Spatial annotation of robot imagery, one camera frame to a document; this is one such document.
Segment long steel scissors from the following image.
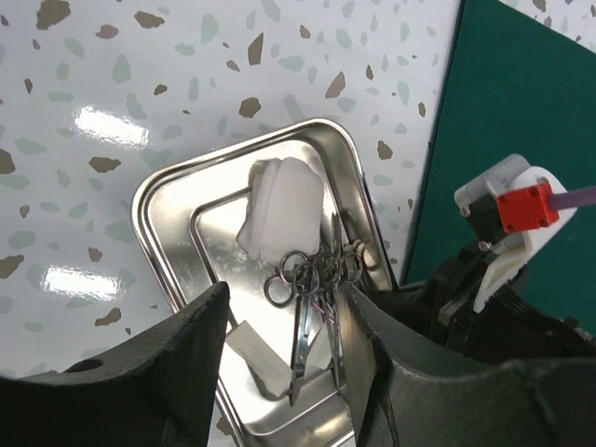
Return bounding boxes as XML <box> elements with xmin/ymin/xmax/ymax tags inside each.
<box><xmin>314</xmin><ymin>213</ymin><xmax>364</xmax><ymax>390</ymax></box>

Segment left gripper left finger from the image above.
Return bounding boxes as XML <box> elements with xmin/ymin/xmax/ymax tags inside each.
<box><xmin>1</xmin><ymin>282</ymin><xmax>230</xmax><ymax>446</ymax></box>

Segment stainless steel tray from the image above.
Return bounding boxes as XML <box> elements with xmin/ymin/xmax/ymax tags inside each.
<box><xmin>131</xmin><ymin>118</ymin><xmax>395</xmax><ymax>446</ymax></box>

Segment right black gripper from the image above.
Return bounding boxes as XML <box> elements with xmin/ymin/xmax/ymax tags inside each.
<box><xmin>395</xmin><ymin>241</ymin><xmax>596</xmax><ymax>359</ymax></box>

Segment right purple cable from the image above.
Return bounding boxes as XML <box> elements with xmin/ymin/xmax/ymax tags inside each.
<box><xmin>551</xmin><ymin>185</ymin><xmax>596</xmax><ymax>210</ymax></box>

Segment top steel scissors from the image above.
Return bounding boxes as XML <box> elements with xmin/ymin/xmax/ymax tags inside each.
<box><xmin>264</xmin><ymin>251</ymin><xmax>320</xmax><ymax>407</ymax></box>

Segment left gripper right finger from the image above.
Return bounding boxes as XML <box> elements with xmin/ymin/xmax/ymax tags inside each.
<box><xmin>342</xmin><ymin>284</ymin><xmax>595</xmax><ymax>446</ymax></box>

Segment white paper strip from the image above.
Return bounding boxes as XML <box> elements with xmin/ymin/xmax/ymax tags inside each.
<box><xmin>226</xmin><ymin>320</ymin><xmax>292</xmax><ymax>400</ymax></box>
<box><xmin>305</xmin><ymin>326</ymin><xmax>332</xmax><ymax>375</ymax></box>

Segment green surgical drape cloth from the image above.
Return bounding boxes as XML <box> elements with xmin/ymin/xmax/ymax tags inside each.
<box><xmin>400</xmin><ymin>0</ymin><xmax>596</xmax><ymax>341</ymax></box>

